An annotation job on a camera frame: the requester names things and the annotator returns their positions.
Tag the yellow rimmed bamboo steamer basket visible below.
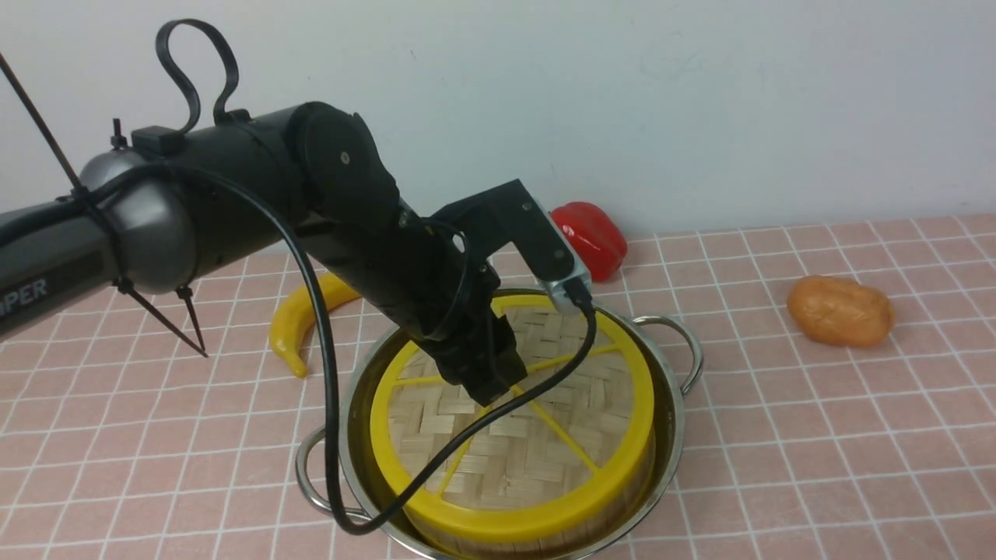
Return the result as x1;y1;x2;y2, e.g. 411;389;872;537
405;425;655;557

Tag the orange brown potato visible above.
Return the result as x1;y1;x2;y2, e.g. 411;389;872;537
787;275;896;348

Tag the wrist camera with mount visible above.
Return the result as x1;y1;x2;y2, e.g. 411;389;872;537
433;180;594;315

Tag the black camera cable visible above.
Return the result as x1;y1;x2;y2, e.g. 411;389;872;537
74;159;598;537

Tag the red bell pepper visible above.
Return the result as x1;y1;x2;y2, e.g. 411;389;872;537
551;201;629;283

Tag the yellow plastic banana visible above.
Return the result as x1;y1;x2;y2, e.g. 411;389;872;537
269;273;360;379

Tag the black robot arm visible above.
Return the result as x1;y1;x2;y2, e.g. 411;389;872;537
1;103;528;405

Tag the pink checkered tablecloth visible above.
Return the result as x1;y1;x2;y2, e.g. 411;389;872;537
1;214;995;559

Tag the stainless steel pot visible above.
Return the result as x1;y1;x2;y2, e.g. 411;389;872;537
338;307;703;559

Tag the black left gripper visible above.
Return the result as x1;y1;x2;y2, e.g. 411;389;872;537
420;300;527;405

